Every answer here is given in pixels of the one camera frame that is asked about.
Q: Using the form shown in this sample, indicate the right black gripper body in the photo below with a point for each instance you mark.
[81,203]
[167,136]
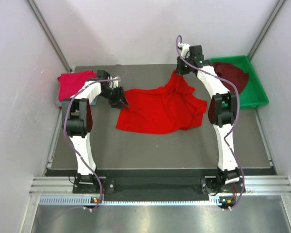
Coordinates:
[183,68]

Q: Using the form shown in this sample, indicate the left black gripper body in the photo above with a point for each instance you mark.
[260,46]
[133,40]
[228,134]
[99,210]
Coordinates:
[113,94]

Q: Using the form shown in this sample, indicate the bright red t-shirt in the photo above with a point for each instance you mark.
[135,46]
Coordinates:
[163,110]

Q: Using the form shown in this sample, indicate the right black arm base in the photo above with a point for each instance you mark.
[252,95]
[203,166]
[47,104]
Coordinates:
[211,186]

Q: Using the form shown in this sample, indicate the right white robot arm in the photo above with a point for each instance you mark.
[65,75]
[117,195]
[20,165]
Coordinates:
[222,114]

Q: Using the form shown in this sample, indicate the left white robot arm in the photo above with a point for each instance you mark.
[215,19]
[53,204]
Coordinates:
[77,124]

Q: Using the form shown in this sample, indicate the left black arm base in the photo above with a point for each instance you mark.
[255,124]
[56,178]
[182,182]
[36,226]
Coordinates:
[90,185]

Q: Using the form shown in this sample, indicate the dark red t-shirt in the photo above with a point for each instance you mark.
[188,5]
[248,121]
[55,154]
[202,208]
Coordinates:
[233,74]

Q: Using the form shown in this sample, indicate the folded pink t-shirt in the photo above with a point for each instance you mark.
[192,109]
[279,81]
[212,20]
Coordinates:
[71,83]

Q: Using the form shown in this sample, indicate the folded grey-blue t-shirt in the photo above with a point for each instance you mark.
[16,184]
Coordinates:
[92,102]

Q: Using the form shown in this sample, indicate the green plastic bin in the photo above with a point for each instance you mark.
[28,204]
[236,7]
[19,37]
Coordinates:
[253,95]

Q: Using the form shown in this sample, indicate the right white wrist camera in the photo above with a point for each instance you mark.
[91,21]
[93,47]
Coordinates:
[184,49]

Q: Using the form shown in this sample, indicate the left corner aluminium post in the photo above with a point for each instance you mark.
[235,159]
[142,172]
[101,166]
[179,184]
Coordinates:
[49,35]

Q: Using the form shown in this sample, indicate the corner aluminium post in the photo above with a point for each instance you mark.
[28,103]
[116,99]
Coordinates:
[49,35]
[266,27]

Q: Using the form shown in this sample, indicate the right corner aluminium post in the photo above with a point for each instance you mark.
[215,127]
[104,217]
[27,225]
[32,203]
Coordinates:
[266,27]

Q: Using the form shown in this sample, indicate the slotted cable duct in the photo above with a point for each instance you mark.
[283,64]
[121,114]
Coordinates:
[92,201]

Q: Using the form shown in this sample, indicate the aluminium frame rail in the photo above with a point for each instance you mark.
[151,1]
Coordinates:
[272,185]

